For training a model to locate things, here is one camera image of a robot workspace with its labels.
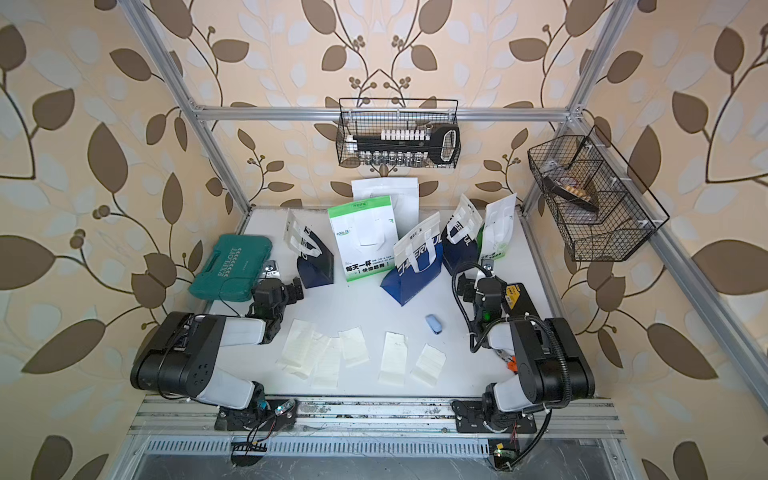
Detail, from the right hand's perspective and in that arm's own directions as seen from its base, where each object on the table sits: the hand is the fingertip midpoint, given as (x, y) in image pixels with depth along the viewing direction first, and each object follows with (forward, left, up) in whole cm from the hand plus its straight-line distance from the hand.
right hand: (481, 276), depth 93 cm
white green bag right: (+12, -6, +9) cm, 16 cm away
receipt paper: (-20, +48, -7) cm, 52 cm away
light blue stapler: (-13, +16, -4) cm, 21 cm away
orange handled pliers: (-25, -4, -4) cm, 25 cm away
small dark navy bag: (+3, +52, +2) cm, 52 cm away
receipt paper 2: (-18, +40, -7) cm, 44 cm away
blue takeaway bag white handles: (+1, +20, +8) cm, 22 cm away
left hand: (+2, +65, 0) cm, 65 cm away
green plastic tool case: (+6, +81, 0) cm, 81 cm away
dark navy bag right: (+9, +6, +8) cm, 14 cm away
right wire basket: (+3, -25, +27) cm, 37 cm away
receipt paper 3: (-25, +18, -7) cm, 31 cm away
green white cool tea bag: (+10, +36, +9) cm, 38 cm away
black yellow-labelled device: (-7, -10, -4) cm, 13 cm away
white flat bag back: (+26, +23, +13) cm, 37 cm away
